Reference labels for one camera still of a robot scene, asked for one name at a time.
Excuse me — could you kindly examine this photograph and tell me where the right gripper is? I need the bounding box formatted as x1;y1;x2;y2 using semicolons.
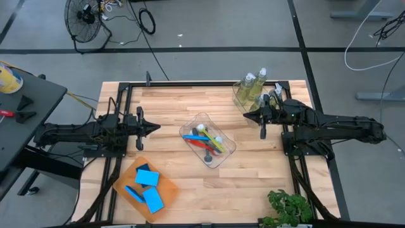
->
242;93;286;140

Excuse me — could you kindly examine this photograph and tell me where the grey side table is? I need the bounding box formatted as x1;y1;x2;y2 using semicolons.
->
0;60;84;203

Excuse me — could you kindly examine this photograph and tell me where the grey desk foot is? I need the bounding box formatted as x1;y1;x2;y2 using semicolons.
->
330;0;395;20
356;84;405;102

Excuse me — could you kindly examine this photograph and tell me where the yellow-green dish brush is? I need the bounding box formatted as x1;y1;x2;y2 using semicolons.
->
196;123;227;154

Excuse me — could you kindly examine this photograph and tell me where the white floor cable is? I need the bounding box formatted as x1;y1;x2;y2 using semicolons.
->
344;0;405;72

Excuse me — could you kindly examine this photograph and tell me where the red dish brush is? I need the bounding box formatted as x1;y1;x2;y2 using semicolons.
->
185;138;220;156

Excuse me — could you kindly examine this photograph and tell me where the white cable bundle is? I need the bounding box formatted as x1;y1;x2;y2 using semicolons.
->
100;0;127;20

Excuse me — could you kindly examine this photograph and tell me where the thin black floor cable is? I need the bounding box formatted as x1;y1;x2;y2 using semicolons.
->
379;50;405;156

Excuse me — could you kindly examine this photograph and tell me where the slim dark grey dish brush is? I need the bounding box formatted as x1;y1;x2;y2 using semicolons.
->
190;127;223;155

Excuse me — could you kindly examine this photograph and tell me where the dark blue scrub sponge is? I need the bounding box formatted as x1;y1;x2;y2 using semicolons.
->
124;185;146;204
135;163;151;188

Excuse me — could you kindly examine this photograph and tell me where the coiled black cable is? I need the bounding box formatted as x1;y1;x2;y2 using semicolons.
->
138;8;157;35

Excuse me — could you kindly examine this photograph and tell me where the yellow-green soap pump bottle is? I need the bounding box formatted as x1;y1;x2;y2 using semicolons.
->
249;67;268;96
268;82;284;107
235;72;256;105
249;93;270;113

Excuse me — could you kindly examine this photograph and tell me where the blue dish brush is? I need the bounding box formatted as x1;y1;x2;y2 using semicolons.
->
182;134;223;144

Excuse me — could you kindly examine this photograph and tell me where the long black cable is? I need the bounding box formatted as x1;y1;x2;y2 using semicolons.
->
127;0;170;82

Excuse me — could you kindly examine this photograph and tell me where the light blue sponge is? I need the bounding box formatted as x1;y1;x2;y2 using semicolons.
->
142;186;165;214
135;169;160;187

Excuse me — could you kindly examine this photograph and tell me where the black cable bundle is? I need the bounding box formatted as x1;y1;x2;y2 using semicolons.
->
373;9;405;47

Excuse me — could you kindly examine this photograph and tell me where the green potted plant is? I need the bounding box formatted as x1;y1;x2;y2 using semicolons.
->
258;188;314;228

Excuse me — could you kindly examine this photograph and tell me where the clear plastic bin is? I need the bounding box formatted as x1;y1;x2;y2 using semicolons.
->
178;111;237;170
232;79;284;121

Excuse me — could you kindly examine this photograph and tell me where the black triangular piece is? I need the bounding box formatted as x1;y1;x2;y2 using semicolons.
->
16;94;35;111
14;110;38;124

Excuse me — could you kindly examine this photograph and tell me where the black aluminium table frame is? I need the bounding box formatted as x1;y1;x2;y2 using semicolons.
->
75;80;341;227

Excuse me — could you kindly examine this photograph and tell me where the orange plastic bin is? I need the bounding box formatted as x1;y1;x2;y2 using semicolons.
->
113;156;180;224

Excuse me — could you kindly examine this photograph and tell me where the black floor fan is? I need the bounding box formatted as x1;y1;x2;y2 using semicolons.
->
63;0;113;54

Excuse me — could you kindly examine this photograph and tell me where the yellow floor cable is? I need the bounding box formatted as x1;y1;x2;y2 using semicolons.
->
66;91;97;111

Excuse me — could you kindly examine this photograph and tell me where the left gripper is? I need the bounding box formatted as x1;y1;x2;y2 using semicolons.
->
125;106;161;151

